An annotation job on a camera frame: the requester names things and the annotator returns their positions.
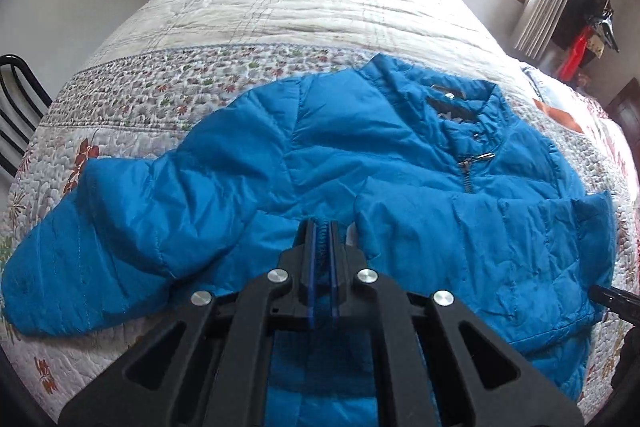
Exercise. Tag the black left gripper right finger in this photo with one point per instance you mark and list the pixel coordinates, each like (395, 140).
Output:
(435, 363)

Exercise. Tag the blue puffer jacket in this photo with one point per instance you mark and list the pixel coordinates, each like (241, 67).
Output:
(433, 178)

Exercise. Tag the dark brown wooden door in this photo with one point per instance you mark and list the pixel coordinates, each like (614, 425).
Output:
(624, 109)

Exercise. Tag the black metal chair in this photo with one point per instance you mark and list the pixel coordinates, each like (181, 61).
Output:
(24, 102)

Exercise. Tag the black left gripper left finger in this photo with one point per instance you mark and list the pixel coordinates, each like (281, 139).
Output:
(207, 363)

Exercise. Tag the floral quilted bedspread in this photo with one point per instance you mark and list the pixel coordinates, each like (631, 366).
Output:
(176, 62)

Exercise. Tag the red and black hanging clothes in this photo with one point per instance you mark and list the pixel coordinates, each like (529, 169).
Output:
(580, 22)

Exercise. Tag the floral pillow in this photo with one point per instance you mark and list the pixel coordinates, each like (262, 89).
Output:
(576, 111)

